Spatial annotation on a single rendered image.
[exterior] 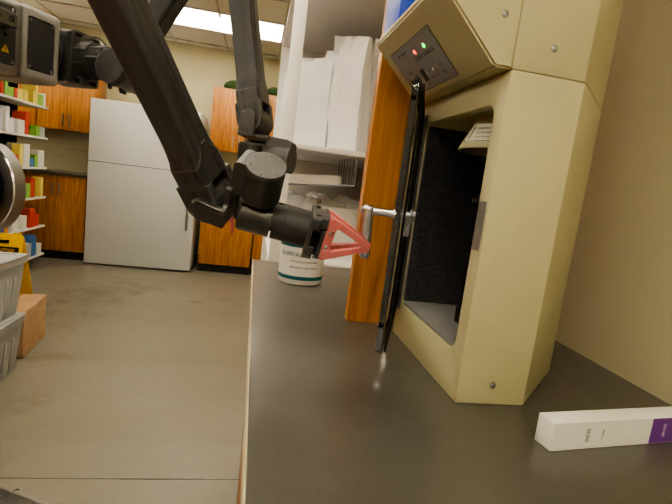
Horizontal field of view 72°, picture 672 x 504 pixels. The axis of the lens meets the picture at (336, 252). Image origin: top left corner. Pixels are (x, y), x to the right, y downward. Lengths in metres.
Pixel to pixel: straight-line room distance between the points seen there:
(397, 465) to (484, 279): 0.28
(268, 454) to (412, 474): 0.16
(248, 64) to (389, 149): 0.35
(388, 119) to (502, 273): 0.45
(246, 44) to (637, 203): 0.86
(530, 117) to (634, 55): 0.55
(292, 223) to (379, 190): 0.35
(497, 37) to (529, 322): 0.39
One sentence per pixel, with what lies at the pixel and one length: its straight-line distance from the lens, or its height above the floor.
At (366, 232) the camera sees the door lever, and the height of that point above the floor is 1.17.
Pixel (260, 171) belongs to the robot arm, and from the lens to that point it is 0.65.
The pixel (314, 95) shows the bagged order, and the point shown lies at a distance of 2.03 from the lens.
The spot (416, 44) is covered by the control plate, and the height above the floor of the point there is 1.47.
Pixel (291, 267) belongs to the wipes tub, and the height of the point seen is 0.99.
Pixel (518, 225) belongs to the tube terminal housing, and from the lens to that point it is 0.70.
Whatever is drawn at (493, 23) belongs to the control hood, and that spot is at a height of 1.46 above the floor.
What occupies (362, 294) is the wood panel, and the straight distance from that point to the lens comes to 1.03.
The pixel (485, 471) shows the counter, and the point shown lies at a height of 0.94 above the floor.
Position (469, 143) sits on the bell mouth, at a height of 1.32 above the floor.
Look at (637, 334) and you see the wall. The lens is 1.08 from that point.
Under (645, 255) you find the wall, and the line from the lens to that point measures 1.08.
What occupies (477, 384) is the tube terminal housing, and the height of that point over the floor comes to 0.97.
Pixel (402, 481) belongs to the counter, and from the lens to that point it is 0.54.
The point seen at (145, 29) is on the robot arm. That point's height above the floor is 1.38.
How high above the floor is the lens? 1.23
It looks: 8 degrees down
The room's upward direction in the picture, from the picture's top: 7 degrees clockwise
